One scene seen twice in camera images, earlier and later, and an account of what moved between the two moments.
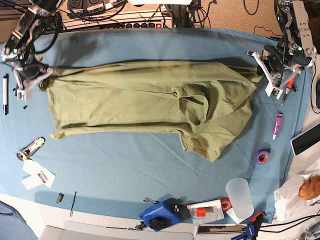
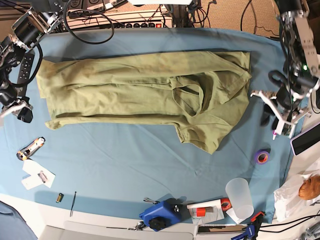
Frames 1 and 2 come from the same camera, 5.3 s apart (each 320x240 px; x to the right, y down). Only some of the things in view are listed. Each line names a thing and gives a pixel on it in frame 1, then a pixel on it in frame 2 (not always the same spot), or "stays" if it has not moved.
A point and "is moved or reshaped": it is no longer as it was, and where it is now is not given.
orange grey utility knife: (26, 152) stays
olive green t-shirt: (208, 104) is moved or reshaped
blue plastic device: (170, 211) stays
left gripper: (279, 67) to (287, 105)
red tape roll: (226, 204) stays
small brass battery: (59, 198) stays
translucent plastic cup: (238, 192) stays
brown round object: (310, 188) stays
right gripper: (31, 75) to (11, 104)
